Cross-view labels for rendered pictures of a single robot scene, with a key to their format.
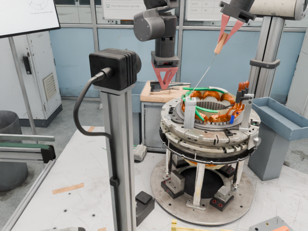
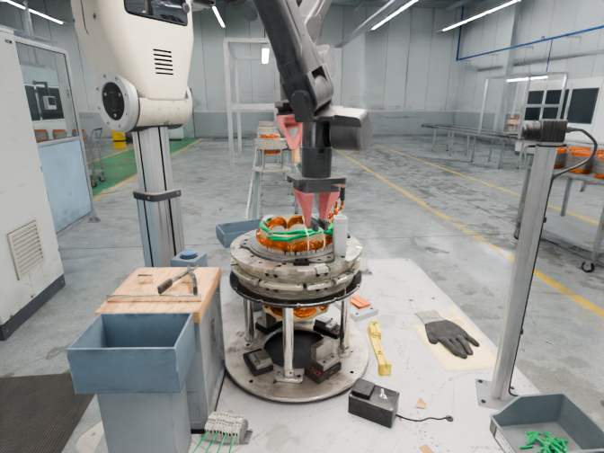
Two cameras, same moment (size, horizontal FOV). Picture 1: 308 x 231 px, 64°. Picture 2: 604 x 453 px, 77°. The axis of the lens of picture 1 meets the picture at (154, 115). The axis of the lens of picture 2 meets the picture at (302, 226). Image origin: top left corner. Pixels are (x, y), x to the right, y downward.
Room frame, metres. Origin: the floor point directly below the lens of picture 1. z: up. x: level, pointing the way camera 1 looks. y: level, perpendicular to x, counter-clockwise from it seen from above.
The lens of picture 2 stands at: (0.85, 0.68, 1.42)
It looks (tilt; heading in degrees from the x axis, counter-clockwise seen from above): 18 degrees down; 261
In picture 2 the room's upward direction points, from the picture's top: straight up
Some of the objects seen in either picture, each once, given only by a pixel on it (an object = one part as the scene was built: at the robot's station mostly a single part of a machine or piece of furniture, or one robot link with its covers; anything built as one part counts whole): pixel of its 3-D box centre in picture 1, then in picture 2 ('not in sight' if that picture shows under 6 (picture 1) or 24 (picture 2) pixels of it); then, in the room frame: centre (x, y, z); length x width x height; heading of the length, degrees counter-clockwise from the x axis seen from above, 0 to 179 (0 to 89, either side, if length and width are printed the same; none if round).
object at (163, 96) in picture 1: (166, 91); (165, 291); (1.02, -0.05, 1.05); 0.20 x 0.19 x 0.02; 82
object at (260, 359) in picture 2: (180, 159); (260, 358); (0.83, -0.11, 0.83); 0.05 x 0.04 x 0.02; 110
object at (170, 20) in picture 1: (164, 26); (320, 133); (0.70, -0.03, 1.37); 0.07 x 0.06 x 0.07; 140
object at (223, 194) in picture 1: (223, 194); (325, 322); (0.64, -0.25, 0.83); 0.05 x 0.04 x 0.02; 136
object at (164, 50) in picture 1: (164, 48); (316, 166); (0.71, -0.03, 1.31); 0.10 x 0.07 x 0.07; 10
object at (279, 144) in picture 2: not in sight; (270, 154); (0.58, -3.18, 0.94); 0.39 x 0.39 x 0.30
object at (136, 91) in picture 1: (133, 114); (145, 398); (1.04, 0.10, 0.92); 0.17 x 0.11 x 0.28; 172
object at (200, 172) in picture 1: (199, 182); (345, 315); (0.61, -0.15, 0.91); 0.02 x 0.02 x 0.21
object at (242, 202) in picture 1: (200, 181); (296, 347); (0.73, -0.18, 0.80); 0.39 x 0.39 x 0.01
